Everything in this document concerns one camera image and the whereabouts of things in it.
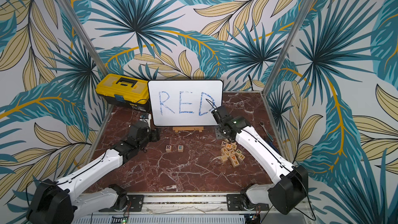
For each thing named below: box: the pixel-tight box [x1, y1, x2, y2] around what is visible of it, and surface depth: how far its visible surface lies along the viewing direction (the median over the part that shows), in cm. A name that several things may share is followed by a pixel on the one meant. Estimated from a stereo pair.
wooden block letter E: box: [177, 144, 184, 153], surface depth 92 cm
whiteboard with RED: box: [148, 79, 224, 127], surface depth 91 cm
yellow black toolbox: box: [95, 73, 150, 108], surface depth 100 cm
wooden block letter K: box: [231, 159, 240, 168], surface depth 86 cm
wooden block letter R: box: [165, 144, 173, 153], surface depth 90 cm
